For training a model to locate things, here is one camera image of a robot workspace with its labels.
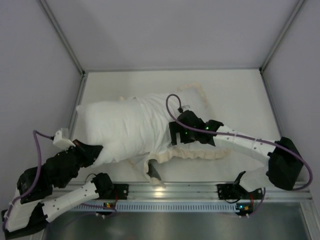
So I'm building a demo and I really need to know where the left aluminium frame post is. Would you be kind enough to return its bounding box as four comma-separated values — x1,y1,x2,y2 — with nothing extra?
37,0,86,76

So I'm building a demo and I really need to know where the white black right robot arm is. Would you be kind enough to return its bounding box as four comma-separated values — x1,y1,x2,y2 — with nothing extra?
168,110,304,195

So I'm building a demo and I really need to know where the aluminium mounting rail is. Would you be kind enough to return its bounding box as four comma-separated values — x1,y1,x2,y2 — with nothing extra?
111,182,313,202

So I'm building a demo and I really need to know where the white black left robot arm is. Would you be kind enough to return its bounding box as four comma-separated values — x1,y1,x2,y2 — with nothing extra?
1,140,114,240

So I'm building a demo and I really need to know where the slotted grey cable duct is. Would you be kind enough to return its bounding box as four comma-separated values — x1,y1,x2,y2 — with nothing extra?
74,201,241,214

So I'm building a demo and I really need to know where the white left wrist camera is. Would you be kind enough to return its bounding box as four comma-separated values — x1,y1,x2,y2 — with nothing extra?
53,128,76,151

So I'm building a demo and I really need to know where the aluminium frame post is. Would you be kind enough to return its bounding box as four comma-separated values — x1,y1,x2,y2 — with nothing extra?
259,0,308,75
37,0,86,76

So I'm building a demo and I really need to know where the white pillow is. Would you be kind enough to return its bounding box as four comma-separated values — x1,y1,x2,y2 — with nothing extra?
76,98,171,168

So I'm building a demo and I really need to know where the right aluminium frame post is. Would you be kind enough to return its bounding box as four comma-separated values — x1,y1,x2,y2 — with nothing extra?
259,0,308,75

